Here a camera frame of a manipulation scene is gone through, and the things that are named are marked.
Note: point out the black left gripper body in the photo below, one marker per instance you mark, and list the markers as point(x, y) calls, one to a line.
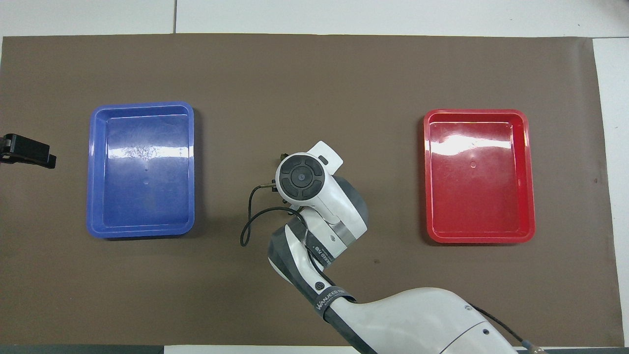
point(27, 150)

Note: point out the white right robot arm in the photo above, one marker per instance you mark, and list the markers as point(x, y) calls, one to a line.
point(314, 206)

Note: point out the blue plastic tray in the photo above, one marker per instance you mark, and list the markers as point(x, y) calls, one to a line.
point(142, 196)

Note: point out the brown table mat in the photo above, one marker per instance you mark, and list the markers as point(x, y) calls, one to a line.
point(314, 88)

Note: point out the red plastic tray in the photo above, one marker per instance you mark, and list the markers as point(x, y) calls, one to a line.
point(479, 196)

